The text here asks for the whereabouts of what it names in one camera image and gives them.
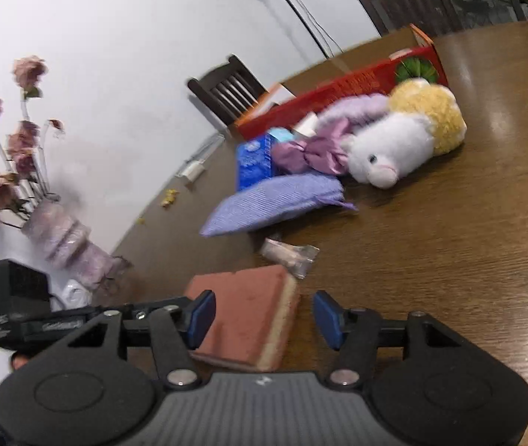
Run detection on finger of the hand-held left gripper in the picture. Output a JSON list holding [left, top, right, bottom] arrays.
[[101, 295, 196, 323]]

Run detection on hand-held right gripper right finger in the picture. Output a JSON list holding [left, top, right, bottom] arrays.
[[313, 289, 463, 389]]

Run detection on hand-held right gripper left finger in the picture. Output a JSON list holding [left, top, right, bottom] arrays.
[[66, 289, 217, 389]]

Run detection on pink sponge block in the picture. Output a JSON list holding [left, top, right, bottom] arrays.
[[184, 265, 301, 372]]

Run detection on purple striped pillow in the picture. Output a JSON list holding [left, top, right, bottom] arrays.
[[199, 173, 360, 239]]

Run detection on blue packet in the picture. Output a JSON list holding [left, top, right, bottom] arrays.
[[236, 129, 299, 191]]

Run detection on purple plush with satin bow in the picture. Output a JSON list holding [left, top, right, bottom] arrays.
[[271, 93, 388, 178]]

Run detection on white and yellow plush toy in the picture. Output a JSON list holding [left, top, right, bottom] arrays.
[[348, 79, 468, 190]]

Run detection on small white box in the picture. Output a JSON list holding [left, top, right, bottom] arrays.
[[294, 113, 321, 139]]

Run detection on red cardboard box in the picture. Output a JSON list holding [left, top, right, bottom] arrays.
[[234, 23, 450, 141]]

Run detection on white crumpled plastic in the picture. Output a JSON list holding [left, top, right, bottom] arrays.
[[62, 279, 91, 308]]

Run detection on clear plastic wrapped packet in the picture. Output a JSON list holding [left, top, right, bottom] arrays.
[[260, 238, 319, 280]]

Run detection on purple ribbed vase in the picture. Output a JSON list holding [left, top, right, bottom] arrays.
[[21, 199, 128, 289]]

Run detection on white charger block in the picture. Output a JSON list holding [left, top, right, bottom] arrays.
[[175, 160, 207, 180]]

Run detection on bunch of pink artificial flowers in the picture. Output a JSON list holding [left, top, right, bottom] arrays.
[[0, 55, 67, 230]]

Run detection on dark wooden chair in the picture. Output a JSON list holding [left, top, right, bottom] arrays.
[[353, 0, 464, 35], [187, 54, 269, 127]]

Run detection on white charger cable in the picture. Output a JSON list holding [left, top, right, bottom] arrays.
[[186, 132, 226, 167]]

